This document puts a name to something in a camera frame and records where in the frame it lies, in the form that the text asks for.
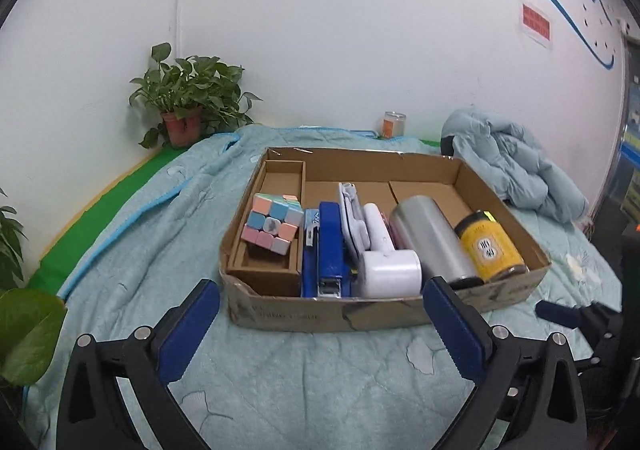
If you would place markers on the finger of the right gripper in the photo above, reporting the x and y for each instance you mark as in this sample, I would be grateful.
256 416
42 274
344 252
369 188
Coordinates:
565 314

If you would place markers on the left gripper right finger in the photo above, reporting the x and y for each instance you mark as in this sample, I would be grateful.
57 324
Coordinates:
481 357

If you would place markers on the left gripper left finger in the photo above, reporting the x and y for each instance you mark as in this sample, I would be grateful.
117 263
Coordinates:
157 356

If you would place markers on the white phone stand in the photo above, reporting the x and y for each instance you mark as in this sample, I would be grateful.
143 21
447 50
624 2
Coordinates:
383 271

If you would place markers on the pastel rubik's cube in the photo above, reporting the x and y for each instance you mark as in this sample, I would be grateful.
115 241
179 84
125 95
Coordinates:
273 222

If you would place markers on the blue stapler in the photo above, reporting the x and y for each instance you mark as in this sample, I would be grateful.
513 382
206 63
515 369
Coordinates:
325 273

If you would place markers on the yellow jar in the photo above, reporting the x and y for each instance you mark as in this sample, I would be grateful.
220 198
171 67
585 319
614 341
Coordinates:
491 250

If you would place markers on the green quilted bedspread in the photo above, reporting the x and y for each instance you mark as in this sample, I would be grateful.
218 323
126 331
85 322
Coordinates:
244 388

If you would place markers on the green leaf plant left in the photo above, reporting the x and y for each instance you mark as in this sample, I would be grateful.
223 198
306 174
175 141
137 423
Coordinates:
31 320

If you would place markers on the small cardboard inner box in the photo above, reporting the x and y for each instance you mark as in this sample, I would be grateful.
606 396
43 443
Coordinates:
264 272

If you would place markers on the silver cylinder bottle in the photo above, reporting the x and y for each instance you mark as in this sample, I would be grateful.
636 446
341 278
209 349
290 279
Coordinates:
419 224

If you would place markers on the folded grey-green duvet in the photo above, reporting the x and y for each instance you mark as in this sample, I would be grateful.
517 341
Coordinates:
511 161

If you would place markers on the cardboard box tray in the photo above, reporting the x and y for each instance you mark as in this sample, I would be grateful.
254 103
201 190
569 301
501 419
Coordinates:
386 179

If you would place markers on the potted green plant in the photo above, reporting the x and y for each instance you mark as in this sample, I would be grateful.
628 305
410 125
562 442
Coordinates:
196 97

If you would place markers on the red wall notice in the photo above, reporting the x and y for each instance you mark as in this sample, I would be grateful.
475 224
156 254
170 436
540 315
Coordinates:
535 25

